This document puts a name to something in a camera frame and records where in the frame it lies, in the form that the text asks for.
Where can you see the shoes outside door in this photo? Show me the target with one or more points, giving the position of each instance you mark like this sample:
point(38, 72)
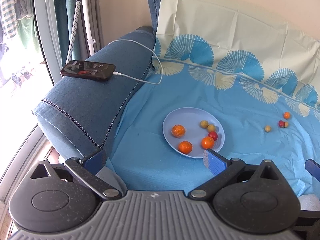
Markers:
point(21, 76)

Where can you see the sliding door frame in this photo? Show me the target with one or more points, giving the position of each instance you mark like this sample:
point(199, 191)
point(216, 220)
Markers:
point(43, 17)

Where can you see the checked hanging shirt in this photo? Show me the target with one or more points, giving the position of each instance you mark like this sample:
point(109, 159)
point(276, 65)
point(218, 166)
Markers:
point(8, 5)

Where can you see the small orange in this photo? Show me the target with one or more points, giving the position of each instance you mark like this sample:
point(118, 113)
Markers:
point(185, 147)
point(207, 142)
point(286, 115)

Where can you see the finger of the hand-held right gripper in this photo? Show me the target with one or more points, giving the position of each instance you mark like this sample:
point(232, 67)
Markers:
point(314, 167)

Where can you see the dotted grey pole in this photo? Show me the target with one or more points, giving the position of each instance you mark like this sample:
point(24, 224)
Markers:
point(73, 32)

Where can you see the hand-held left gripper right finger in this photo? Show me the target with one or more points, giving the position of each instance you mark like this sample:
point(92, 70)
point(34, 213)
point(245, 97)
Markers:
point(214, 162)

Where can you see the light grey cloth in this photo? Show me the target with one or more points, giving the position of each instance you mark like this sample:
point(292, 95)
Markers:
point(310, 202)

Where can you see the blue denim sofa armrest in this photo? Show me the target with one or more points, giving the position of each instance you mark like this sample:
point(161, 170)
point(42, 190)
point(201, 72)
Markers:
point(87, 110)

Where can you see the light blue plate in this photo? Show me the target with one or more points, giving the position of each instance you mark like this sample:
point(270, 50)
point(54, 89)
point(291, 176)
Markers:
point(192, 120)

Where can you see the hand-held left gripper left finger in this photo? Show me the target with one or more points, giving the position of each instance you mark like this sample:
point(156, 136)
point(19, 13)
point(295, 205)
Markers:
point(96, 158)

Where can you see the white pole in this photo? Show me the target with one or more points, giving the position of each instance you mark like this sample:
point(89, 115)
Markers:
point(87, 17)

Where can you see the black smartphone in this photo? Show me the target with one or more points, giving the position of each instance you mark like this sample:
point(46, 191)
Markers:
point(87, 70)

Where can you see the teal curtain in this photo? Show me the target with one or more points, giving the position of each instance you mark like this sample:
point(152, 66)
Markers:
point(61, 17)

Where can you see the plastic-wrapped orange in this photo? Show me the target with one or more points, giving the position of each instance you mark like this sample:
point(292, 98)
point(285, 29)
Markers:
point(178, 131)

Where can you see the red cherry tomato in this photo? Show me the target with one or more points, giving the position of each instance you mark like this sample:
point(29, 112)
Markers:
point(281, 123)
point(213, 135)

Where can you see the green hanging garment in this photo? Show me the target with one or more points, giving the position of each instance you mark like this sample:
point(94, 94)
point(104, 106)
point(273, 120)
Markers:
point(27, 32)

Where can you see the blue fan-print sheet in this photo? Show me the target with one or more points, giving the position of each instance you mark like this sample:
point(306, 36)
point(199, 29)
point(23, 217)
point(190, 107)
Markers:
point(175, 92)

